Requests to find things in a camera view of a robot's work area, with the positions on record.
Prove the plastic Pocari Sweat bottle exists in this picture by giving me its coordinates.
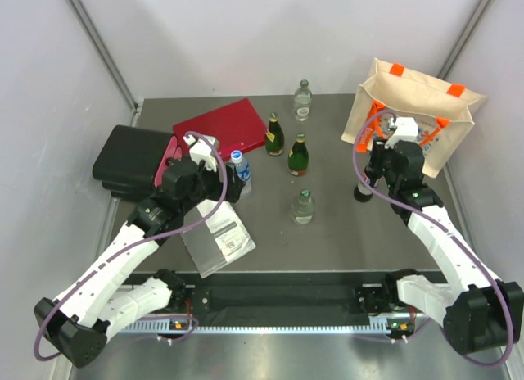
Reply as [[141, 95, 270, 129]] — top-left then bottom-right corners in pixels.
[[230, 150, 251, 199]]

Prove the black box case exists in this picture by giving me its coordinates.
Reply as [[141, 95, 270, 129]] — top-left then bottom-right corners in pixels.
[[92, 125, 175, 202]]

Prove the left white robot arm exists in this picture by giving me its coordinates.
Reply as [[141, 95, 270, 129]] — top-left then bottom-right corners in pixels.
[[34, 157, 245, 368]]

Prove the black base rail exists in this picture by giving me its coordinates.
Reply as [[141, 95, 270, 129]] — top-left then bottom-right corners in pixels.
[[162, 271, 409, 327]]

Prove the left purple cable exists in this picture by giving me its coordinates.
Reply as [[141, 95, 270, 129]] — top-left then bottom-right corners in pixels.
[[33, 129, 228, 362]]

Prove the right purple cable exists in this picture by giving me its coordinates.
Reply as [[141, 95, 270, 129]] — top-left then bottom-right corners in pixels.
[[352, 109, 515, 367]]

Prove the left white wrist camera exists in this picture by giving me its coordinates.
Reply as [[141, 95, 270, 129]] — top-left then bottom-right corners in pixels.
[[183, 134, 219, 172]]

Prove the slotted cable duct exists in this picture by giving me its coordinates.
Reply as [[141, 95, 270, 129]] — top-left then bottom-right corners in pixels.
[[120, 317, 414, 335]]

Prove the purple cable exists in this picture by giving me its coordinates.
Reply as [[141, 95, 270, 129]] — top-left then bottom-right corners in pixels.
[[33, 129, 228, 362], [352, 109, 515, 367]]

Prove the dark bottle red cap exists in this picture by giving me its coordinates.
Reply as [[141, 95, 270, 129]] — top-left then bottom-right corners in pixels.
[[354, 178, 376, 203]]

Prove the beige canvas tote bag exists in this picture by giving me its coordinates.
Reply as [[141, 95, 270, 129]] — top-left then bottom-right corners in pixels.
[[341, 58, 486, 178]]

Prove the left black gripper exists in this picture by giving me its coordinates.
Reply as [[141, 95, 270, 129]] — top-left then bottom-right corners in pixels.
[[180, 159, 245, 215]]

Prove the clear glass bottle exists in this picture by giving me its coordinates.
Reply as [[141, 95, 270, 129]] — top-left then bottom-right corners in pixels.
[[292, 189, 314, 225], [294, 79, 312, 121]]

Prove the red clip file folder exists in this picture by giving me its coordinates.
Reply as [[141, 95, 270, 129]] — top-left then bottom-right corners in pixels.
[[172, 98, 266, 161]]

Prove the setup guide booklet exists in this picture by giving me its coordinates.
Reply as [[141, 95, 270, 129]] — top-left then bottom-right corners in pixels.
[[181, 201, 256, 278]]

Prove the green bottle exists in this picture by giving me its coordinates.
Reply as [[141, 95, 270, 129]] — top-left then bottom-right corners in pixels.
[[287, 133, 309, 176], [265, 112, 285, 156]]

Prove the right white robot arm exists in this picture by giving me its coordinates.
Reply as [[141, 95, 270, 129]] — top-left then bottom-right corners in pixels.
[[363, 138, 523, 355]]

